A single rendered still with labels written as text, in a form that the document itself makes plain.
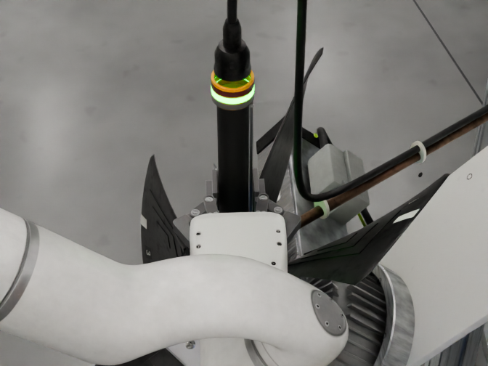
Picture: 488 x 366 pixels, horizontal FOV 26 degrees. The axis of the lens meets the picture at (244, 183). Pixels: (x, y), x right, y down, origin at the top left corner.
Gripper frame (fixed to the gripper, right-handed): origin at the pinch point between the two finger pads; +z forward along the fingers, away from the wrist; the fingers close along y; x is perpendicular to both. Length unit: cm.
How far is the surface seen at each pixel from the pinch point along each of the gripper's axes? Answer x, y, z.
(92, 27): -147, -44, 237
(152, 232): -41, -12, 33
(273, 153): -15.3, 5.9, 22.4
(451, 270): -27.0, 29.7, 10.6
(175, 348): -37.0, -8.3, 6.6
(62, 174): -147, -49, 159
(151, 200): -37, -12, 36
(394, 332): -31.4, 21.4, 3.7
